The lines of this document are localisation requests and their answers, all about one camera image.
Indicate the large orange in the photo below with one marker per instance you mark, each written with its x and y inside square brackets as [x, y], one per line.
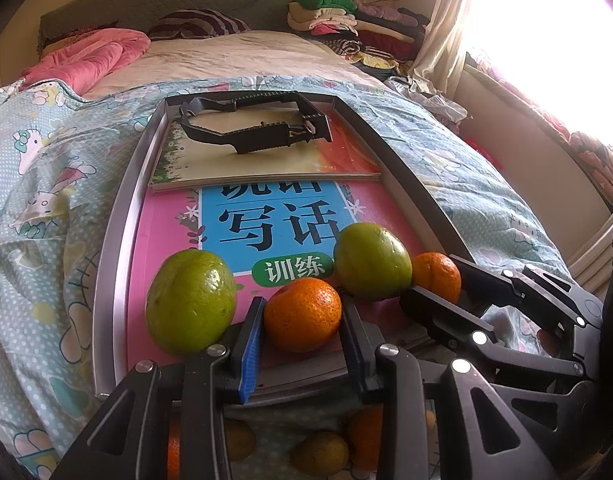
[364, 440]

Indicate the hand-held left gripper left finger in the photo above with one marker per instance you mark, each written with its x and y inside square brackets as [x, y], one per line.
[249, 355]

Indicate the beige window ledge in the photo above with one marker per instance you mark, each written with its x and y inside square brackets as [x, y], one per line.
[526, 135]

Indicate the pile of folded clothes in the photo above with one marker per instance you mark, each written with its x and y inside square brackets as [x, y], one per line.
[366, 25]

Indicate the cartoon cat printed blanket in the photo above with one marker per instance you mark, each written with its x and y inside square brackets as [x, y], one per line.
[41, 185]

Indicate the cream curtain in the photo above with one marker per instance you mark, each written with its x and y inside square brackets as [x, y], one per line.
[444, 25]

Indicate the striped pillow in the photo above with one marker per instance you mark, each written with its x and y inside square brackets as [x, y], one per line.
[196, 22]

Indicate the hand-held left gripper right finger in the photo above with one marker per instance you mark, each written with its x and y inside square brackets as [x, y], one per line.
[356, 360]

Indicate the red floral cloth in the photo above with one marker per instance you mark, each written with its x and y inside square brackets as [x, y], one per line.
[586, 145]

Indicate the white plastic bag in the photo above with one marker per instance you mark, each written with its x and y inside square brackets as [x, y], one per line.
[426, 97]

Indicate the small brown kiwi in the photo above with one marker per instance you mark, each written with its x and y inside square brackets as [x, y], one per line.
[320, 455]
[239, 440]

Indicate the pink quilt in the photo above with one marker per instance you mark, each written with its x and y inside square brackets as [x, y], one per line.
[86, 60]

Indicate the beige bed sheet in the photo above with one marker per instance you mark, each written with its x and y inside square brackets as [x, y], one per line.
[236, 57]

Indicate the silver rectangular tray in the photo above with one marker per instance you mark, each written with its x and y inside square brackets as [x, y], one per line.
[114, 280]

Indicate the green citrus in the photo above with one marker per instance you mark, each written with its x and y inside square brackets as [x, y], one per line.
[191, 302]
[372, 261]

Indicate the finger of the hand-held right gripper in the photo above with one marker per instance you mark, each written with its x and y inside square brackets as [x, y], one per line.
[536, 290]
[451, 325]

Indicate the green-bordered book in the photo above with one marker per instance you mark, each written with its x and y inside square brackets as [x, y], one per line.
[296, 165]

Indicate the pink and blue book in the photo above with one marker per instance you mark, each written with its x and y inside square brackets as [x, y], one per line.
[276, 220]

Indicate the black plastic frame part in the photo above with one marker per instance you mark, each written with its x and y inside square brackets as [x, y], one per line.
[266, 137]

